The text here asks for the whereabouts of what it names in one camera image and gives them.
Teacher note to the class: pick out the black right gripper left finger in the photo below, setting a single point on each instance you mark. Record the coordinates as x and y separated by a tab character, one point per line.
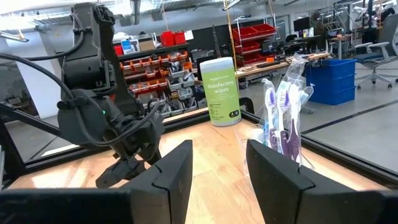
168	193

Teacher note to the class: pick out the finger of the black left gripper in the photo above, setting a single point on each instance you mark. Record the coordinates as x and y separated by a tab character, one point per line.
121	174

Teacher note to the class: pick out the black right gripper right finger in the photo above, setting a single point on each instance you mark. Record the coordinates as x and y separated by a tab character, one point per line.
280	193

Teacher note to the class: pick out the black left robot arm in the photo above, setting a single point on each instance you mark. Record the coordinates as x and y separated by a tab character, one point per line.
87	68

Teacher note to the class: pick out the shelf with orange bins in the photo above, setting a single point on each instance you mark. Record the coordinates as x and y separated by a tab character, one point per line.
149	77

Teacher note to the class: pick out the blue white product box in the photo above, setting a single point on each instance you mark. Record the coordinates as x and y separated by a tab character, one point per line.
130	46

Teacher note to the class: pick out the small brown cardboard box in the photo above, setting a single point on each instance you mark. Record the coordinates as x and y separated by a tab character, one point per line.
146	44

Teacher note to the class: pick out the green disinfecting wipes canister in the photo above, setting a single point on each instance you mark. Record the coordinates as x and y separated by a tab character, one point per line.
220	93

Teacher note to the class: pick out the red storage box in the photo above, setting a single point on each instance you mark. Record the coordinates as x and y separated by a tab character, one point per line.
179	38
167	38

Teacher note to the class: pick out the blue storage tote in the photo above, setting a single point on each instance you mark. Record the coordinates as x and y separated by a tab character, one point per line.
332	81

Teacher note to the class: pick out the wooden workbench with tools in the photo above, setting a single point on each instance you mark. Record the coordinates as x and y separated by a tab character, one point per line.
273	67

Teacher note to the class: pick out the rack with red bins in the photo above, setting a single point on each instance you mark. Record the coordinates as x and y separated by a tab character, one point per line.
252	37

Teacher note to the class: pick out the grey white office chair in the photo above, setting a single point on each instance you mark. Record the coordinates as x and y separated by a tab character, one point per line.
376	56

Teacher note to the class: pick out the black monitor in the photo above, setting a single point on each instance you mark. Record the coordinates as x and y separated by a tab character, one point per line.
301	23

